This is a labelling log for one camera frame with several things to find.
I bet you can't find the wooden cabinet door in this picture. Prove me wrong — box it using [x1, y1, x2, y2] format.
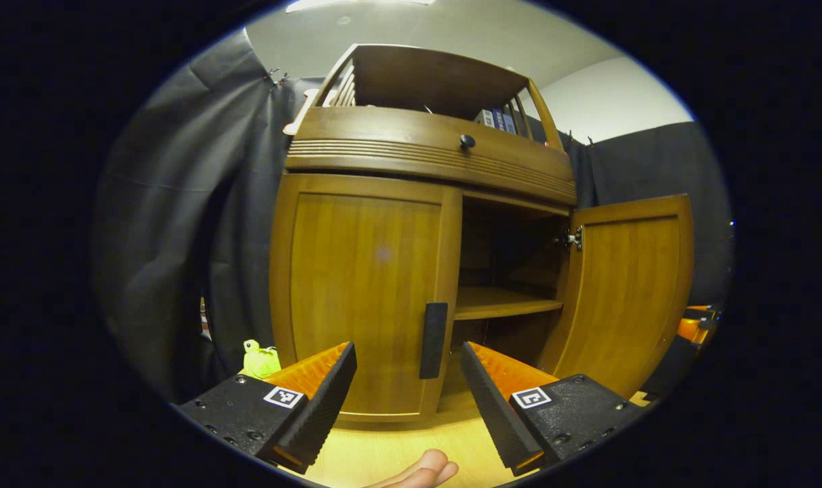
[538, 194, 695, 399]
[270, 173, 463, 422]

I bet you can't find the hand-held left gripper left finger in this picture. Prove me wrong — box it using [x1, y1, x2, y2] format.
[173, 341, 358, 475]

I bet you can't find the green frog plush toy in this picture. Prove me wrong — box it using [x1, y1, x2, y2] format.
[240, 339, 283, 380]

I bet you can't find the black backdrop cloth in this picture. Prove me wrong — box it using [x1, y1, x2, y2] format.
[92, 30, 733, 407]

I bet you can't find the black door handle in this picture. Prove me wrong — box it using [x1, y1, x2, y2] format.
[419, 302, 449, 380]

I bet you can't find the wooden inner cabinet shelf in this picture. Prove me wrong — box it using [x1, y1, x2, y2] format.
[455, 286, 564, 321]

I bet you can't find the wooden double-door shoe cabinet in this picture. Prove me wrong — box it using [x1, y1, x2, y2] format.
[268, 44, 696, 424]

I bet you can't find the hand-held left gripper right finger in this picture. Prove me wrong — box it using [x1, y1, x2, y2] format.
[460, 341, 645, 476]

